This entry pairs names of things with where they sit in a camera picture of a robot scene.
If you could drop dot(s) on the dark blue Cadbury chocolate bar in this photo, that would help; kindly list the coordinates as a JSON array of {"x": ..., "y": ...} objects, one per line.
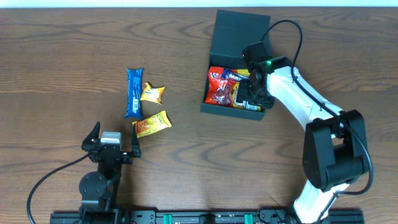
[{"x": 232, "y": 75}]

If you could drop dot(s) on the small dark blue box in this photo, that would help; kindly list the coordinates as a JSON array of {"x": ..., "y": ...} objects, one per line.
[{"x": 253, "y": 108}]

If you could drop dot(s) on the red Hacks candy bag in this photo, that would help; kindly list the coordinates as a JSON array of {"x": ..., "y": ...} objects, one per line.
[{"x": 220, "y": 87}]

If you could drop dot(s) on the long blue snack bar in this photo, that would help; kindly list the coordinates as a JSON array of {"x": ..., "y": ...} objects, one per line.
[{"x": 134, "y": 91}]

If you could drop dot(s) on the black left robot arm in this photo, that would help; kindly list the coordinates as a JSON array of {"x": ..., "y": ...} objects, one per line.
[{"x": 99, "y": 189}]

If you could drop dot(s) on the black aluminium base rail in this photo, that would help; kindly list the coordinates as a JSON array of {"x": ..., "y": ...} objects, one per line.
[{"x": 272, "y": 216}]

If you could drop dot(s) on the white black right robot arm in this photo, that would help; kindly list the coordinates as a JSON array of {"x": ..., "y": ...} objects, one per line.
[{"x": 335, "y": 151}]

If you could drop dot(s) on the dark green open box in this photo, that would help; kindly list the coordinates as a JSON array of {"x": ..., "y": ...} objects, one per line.
[{"x": 233, "y": 32}]

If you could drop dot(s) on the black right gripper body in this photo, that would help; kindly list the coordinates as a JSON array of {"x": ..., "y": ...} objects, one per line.
[{"x": 249, "y": 92}]

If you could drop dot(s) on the small yellow candy packet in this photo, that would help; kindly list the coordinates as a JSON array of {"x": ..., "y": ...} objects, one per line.
[{"x": 152, "y": 94}]

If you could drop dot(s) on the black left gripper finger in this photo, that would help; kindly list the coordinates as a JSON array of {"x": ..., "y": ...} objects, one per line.
[
  {"x": 135, "y": 147},
  {"x": 93, "y": 135}
]

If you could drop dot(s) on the yellow orange snack packet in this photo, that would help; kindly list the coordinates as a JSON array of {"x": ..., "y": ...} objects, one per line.
[{"x": 152, "y": 124}]

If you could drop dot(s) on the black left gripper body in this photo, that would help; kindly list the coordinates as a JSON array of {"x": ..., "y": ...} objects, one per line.
[{"x": 109, "y": 154}]

